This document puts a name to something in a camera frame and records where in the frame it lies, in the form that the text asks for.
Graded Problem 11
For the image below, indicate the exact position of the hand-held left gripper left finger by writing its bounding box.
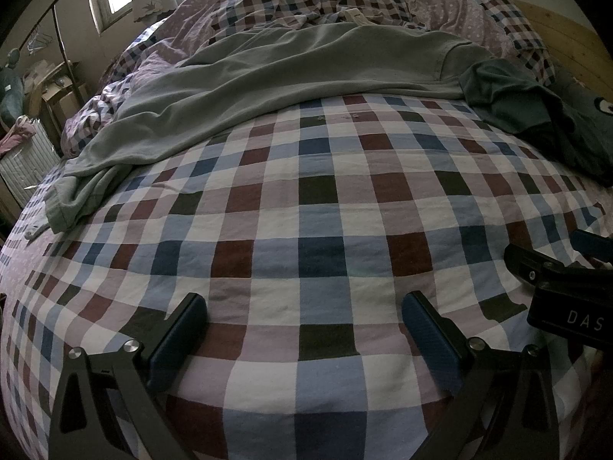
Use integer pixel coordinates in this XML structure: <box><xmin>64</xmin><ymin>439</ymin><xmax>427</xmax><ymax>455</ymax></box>
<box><xmin>48</xmin><ymin>292</ymin><xmax>208</xmax><ymax>460</ymax></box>

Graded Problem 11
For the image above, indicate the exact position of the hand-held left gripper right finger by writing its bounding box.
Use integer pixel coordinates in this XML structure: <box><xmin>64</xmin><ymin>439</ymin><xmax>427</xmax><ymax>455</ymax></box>
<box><xmin>402</xmin><ymin>291</ymin><xmax>561</xmax><ymax>460</ymax></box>

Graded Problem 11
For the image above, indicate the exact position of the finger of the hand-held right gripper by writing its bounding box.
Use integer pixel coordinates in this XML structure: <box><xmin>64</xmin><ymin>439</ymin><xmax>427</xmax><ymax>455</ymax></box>
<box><xmin>505</xmin><ymin>243</ymin><xmax>568</xmax><ymax>293</ymax></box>
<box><xmin>571</xmin><ymin>229</ymin><xmax>613</xmax><ymax>268</ymax></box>

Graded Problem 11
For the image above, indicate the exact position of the dark teal shirt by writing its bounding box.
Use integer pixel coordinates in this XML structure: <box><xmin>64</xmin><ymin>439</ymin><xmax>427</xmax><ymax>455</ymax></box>
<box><xmin>460</xmin><ymin>57</ymin><xmax>611</xmax><ymax>185</ymax></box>

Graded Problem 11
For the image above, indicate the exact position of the black clothes rack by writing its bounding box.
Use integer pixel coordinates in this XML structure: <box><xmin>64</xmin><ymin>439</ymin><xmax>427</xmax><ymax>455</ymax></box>
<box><xmin>0</xmin><ymin>0</ymin><xmax>87</xmax><ymax>106</ymax></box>

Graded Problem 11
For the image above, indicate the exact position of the teal plush pillow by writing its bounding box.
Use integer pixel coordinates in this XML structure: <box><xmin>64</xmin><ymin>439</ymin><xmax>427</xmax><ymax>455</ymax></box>
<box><xmin>551</xmin><ymin>64</ymin><xmax>613</xmax><ymax>154</ymax></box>

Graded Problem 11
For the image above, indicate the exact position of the checkered bed sheet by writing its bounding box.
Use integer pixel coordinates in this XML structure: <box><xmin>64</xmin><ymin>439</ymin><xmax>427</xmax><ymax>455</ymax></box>
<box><xmin>0</xmin><ymin>91</ymin><xmax>613</xmax><ymax>460</ymax></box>

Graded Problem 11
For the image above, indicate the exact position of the wooden headboard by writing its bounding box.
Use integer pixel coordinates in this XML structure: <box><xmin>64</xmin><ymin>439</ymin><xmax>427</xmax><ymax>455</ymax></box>
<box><xmin>512</xmin><ymin>0</ymin><xmax>613</xmax><ymax>101</ymax></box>

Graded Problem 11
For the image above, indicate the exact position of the white laundry basket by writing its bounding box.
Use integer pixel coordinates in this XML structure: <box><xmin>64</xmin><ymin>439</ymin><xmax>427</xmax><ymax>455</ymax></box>
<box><xmin>0</xmin><ymin>115</ymin><xmax>61</xmax><ymax>208</ymax></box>

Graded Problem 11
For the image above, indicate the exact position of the pink dotted checkered pillow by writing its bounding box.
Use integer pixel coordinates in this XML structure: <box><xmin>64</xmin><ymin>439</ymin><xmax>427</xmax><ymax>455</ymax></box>
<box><xmin>412</xmin><ymin>0</ymin><xmax>556</xmax><ymax>87</ymax></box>

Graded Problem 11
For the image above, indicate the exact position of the pink cloth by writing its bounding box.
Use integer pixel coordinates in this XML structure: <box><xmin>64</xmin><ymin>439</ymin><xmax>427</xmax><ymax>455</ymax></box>
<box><xmin>0</xmin><ymin>122</ymin><xmax>38</xmax><ymax>155</ymax></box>

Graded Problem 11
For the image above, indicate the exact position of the cardboard box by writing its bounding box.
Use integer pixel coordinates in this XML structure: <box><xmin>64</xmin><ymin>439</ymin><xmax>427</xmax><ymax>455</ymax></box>
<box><xmin>41</xmin><ymin>60</ymin><xmax>92</xmax><ymax>125</ymax></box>

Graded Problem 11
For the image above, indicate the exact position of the light green sweatshirt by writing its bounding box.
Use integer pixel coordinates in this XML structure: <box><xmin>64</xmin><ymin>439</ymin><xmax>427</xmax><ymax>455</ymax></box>
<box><xmin>45</xmin><ymin>23</ymin><xmax>494</xmax><ymax>231</ymax></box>

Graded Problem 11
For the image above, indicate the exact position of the teal hanging garment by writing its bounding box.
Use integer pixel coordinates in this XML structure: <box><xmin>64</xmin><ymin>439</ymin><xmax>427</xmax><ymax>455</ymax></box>
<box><xmin>0</xmin><ymin>48</ymin><xmax>26</xmax><ymax>130</ymax></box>

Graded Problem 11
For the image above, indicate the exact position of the wire clothes hanger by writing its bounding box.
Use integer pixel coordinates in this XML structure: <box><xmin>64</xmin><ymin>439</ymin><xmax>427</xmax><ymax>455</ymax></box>
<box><xmin>26</xmin><ymin>29</ymin><xmax>54</xmax><ymax>57</ymax></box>

